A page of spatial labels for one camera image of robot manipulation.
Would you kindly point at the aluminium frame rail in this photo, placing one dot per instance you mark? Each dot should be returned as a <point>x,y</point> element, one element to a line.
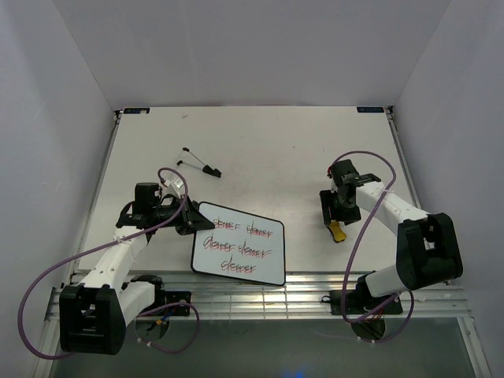
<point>220,299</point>

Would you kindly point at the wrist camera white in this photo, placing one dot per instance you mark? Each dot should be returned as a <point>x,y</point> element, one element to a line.
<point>343,173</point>
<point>173,185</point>

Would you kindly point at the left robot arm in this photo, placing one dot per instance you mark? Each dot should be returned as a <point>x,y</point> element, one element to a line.
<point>95,313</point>

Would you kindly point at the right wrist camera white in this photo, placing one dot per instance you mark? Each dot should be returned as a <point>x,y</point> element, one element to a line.
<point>343,173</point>

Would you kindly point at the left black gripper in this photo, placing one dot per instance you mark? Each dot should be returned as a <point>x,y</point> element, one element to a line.
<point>192,217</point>

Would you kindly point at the right blue corner label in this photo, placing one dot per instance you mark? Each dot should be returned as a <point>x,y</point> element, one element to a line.
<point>370,109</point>

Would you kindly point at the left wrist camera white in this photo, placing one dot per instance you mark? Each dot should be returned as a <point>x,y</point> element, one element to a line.
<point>173,185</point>

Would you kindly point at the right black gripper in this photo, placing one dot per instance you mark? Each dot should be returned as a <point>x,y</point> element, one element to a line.
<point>327,198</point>

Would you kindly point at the left blue corner label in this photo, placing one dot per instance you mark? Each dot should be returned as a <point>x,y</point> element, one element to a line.
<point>136,110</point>

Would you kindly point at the wire whiteboard stand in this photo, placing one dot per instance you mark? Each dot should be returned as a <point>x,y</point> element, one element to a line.
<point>202,166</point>

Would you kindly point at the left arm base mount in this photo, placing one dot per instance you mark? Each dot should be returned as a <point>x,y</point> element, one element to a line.
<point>170,297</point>

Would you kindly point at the yellow whiteboard eraser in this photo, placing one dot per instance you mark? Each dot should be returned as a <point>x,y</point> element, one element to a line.
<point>338,235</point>

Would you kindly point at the blue corner label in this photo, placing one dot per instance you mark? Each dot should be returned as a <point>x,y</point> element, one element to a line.
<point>136,110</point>
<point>370,109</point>

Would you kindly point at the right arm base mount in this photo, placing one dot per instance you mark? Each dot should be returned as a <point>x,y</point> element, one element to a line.
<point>357,306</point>

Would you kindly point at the small whiteboard black frame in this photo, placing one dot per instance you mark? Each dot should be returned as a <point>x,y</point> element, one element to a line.
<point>240,246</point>

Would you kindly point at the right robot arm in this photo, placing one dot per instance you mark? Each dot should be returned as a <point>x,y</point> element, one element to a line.
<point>427,250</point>

